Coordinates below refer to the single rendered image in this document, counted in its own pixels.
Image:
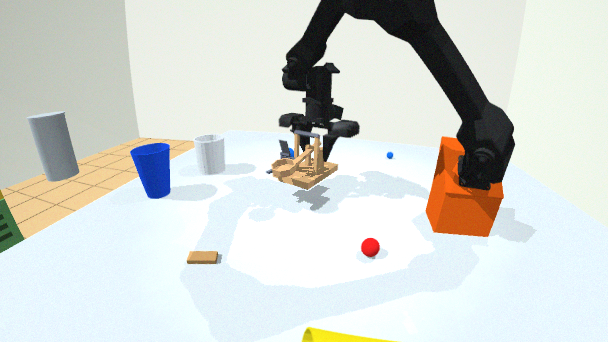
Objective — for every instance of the white cup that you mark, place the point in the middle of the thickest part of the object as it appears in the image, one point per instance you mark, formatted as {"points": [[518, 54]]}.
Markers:
{"points": [[210, 153]]}

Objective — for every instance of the red ball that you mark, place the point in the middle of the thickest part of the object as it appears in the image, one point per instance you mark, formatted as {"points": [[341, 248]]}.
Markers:
{"points": [[370, 247]]}

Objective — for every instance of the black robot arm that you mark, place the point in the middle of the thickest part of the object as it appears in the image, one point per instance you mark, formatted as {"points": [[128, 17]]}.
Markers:
{"points": [[485, 132]]}

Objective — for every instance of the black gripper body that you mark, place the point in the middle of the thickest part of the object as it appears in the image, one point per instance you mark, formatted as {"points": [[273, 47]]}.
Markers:
{"points": [[317, 111]]}

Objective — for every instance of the wooden catapult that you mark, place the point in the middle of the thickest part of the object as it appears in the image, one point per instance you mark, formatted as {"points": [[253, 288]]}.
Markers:
{"points": [[306, 174]]}

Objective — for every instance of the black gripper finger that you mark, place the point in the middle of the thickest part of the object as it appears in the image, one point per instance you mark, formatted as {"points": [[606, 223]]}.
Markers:
{"points": [[328, 143], [303, 139]]}

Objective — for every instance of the blue cup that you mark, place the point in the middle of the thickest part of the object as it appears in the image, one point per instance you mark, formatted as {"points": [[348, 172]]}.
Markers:
{"points": [[152, 162]]}

